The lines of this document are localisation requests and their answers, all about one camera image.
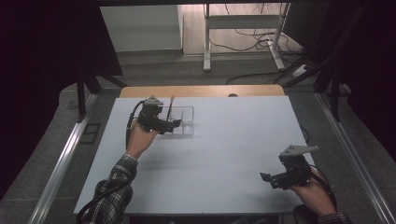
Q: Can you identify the right hand-held gripper cable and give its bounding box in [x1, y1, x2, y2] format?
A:
[309, 163, 338, 211]

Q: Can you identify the white power strip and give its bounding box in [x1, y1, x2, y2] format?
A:
[291, 63, 310, 77]

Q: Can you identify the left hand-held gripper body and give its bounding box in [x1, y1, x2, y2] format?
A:
[136, 95, 172, 133]

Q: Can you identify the person's left hand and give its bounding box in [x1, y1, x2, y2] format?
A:
[125, 119, 161, 161]

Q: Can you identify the white metal desk frame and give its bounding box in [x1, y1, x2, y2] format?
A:
[203, 3, 291, 73]

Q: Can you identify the white cabinet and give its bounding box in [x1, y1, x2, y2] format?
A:
[99, 4, 185, 53]

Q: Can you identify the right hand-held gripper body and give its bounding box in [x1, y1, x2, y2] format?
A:
[271, 144, 319, 190]

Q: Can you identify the dark floor socket cover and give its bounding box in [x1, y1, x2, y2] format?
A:
[78, 122, 102, 146]

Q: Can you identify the white table mat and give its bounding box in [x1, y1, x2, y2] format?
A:
[74, 95, 315, 217]

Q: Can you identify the black metal stand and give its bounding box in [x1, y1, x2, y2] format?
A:
[76, 71, 129, 123]
[282, 3, 370, 123]

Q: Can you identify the clear acrylic organizer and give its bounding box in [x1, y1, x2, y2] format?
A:
[157, 105, 195, 136]

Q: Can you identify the black curtain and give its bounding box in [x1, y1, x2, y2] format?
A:
[281, 0, 396, 154]
[0, 0, 124, 201]

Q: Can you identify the tangle of black floor cables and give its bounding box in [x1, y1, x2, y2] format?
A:
[205, 3, 312, 86]

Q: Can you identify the black-handled makeup brush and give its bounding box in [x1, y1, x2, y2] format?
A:
[165, 94, 176, 123]

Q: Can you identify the wooden table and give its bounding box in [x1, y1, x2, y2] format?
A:
[119, 84, 286, 99]

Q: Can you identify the aluminium rail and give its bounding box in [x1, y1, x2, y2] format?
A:
[314, 91, 396, 224]
[28, 92, 100, 224]

